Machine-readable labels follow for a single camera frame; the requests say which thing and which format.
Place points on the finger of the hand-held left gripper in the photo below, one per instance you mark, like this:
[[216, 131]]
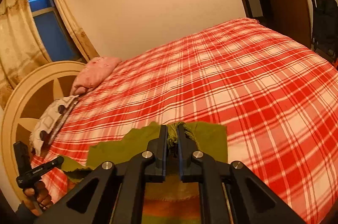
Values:
[[22, 155], [43, 167]]

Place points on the green knit sweater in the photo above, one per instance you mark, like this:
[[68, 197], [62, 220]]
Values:
[[118, 144]]

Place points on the person's left hand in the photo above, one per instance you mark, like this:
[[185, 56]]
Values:
[[39, 197]]

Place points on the pink floral pillow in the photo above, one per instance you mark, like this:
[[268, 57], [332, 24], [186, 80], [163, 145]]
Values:
[[95, 73]]

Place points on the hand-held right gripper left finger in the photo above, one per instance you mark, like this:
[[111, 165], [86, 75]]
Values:
[[164, 160]]

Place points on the window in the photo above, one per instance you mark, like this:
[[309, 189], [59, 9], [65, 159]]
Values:
[[50, 28]]

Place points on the white brown patterned pillow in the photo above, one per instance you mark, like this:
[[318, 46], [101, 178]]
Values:
[[50, 115]]

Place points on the cream and brown headboard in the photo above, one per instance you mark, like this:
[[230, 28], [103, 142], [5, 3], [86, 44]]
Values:
[[26, 97]]

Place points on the wide beige patterned curtain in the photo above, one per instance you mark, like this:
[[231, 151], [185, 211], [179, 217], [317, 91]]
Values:
[[15, 41]]

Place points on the narrow beige patterned curtain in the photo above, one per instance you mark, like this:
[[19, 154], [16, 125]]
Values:
[[71, 23]]

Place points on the black folded stroller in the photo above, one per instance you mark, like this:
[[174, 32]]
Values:
[[326, 26]]

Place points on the red plaid bed sheet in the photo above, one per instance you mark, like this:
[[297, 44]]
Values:
[[237, 81]]

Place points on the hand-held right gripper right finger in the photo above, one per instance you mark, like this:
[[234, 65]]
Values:
[[181, 160]]

